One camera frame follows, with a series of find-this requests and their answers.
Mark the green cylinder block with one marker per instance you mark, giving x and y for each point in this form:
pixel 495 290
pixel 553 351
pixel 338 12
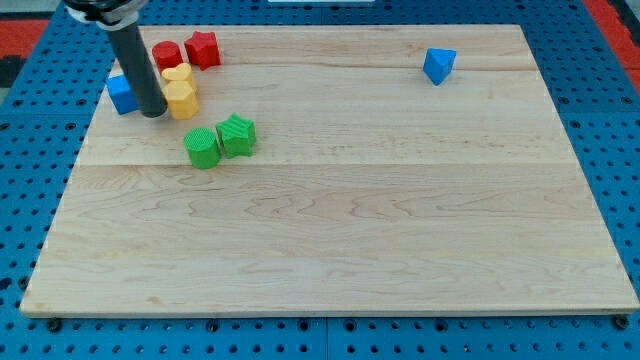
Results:
pixel 202 147

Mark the light wooden board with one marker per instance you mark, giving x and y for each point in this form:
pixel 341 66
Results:
pixel 370 191

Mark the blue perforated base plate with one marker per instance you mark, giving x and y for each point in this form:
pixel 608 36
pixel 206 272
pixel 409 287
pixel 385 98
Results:
pixel 50 104

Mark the red cylinder block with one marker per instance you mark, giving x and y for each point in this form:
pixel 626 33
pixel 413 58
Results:
pixel 167 54

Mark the red star block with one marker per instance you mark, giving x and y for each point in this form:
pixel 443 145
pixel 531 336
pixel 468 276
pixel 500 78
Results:
pixel 203 50

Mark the blue cube block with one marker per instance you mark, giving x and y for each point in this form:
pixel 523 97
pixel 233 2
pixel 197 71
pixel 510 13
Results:
pixel 121 94

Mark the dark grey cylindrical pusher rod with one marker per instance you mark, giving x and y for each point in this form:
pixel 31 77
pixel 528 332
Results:
pixel 130 50

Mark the blue triangle block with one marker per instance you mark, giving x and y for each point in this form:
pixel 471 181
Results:
pixel 438 64

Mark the yellow hexagon block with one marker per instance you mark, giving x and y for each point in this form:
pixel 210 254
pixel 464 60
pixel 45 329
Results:
pixel 181 99

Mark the yellow heart block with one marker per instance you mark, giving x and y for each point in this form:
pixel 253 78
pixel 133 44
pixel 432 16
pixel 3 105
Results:
pixel 181 72

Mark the green star block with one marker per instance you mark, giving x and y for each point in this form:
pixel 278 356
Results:
pixel 237 136

